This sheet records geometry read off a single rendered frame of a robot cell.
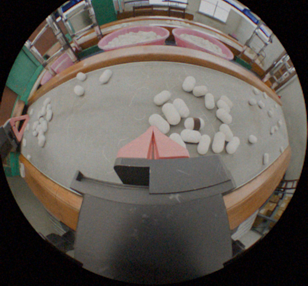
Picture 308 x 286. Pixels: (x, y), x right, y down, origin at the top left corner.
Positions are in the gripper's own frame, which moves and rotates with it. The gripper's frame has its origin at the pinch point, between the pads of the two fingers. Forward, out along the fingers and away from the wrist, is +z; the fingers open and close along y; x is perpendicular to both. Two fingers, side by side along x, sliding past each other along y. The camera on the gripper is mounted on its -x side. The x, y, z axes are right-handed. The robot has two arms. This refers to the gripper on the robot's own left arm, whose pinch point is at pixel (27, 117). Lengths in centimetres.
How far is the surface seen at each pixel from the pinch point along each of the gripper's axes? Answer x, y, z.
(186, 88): 1.4, -41.9, 7.6
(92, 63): -5.9, -20.4, 14.6
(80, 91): 0.3, -20.0, 8.8
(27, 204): 71, 118, -59
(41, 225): 100, 117, -84
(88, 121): 5.9, -23.5, 4.5
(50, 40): -54, 46, 45
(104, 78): -1.1, -26.0, 10.3
